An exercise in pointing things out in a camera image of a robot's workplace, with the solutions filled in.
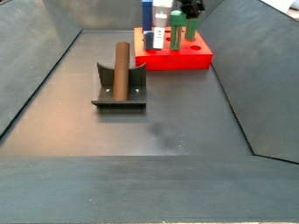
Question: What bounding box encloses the dark blue square peg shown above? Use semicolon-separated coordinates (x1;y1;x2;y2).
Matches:
142;0;152;32

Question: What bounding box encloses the brown oval cylinder peg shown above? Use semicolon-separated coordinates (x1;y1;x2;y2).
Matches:
114;42;130;101

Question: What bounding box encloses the black cable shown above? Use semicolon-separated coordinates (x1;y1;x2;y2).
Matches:
176;0;207;20

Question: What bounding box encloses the light blue arch peg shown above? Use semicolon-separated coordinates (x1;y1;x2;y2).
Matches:
144;31;155;51

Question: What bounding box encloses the black curved fixture cradle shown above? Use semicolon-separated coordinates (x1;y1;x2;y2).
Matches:
91;64;146;109

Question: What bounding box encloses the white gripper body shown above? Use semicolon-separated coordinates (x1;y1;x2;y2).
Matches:
152;0;174;27

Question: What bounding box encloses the green pentagon arrow peg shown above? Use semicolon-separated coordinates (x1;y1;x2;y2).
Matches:
170;10;186;50

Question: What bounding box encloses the green star peg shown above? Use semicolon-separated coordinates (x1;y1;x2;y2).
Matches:
184;18;198;41

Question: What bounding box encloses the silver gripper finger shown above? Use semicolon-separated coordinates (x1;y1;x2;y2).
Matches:
154;27;164;50

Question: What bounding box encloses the red peg board base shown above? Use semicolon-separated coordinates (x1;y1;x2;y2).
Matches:
135;27;212;71

